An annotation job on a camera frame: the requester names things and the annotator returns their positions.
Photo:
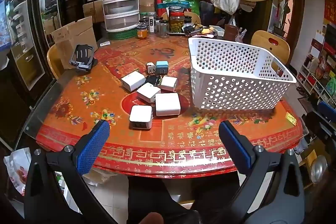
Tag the white shelf with goods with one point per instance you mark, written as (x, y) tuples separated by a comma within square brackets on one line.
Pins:
[(319, 74)]

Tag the white perforated plastic basket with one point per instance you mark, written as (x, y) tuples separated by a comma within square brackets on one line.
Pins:
[(193, 74)]

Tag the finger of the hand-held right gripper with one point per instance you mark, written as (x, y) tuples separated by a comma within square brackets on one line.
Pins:
[(327, 108)]

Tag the small dotted charger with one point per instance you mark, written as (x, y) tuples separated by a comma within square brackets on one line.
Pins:
[(150, 67)]

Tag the glass pickle jar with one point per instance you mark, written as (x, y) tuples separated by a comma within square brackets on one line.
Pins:
[(176, 20)]

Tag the person's dark trousers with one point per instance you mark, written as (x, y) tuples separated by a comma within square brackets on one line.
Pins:
[(147, 195)]

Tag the black phone stand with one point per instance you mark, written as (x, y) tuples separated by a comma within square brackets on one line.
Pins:
[(82, 56)]

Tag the small orange jar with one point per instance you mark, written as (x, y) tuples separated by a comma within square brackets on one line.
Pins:
[(142, 32)]

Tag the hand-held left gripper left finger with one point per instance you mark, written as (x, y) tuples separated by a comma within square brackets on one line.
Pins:
[(92, 145)]

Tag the white charger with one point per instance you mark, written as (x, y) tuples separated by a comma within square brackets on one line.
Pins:
[(148, 92), (168, 83), (141, 116), (132, 81), (167, 104)]

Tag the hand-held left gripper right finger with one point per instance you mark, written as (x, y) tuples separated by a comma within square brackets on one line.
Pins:
[(236, 145)]

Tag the empty glass jar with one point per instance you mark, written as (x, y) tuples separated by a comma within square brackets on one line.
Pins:
[(162, 28)]

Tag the red printed tablecloth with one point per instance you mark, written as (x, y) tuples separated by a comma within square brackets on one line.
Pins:
[(105, 98)]

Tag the wooden chair with slot hole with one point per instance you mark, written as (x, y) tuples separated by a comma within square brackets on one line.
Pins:
[(270, 45)]

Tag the yellow sticker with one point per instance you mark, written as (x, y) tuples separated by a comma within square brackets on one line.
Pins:
[(291, 119)]

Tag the yellow wrapped item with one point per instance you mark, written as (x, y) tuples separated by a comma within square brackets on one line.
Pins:
[(208, 29)]

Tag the black charger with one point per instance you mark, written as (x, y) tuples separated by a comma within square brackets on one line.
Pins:
[(153, 79)]

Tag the open cardboard box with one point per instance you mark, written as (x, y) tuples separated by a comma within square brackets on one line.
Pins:
[(76, 37)]

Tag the light blue charger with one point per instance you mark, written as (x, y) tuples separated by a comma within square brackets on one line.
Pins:
[(162, 66)]

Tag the brown cardboard box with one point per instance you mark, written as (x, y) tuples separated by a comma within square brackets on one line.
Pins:
[(93, 10), (145, 2)]

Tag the round metal lid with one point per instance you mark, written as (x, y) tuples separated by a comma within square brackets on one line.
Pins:
[(319, 169)]

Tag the potted plant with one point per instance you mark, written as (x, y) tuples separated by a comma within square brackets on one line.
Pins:
[(282, 22)]

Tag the white and red plastic bag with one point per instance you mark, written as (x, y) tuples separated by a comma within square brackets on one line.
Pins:
[(17, 171)]

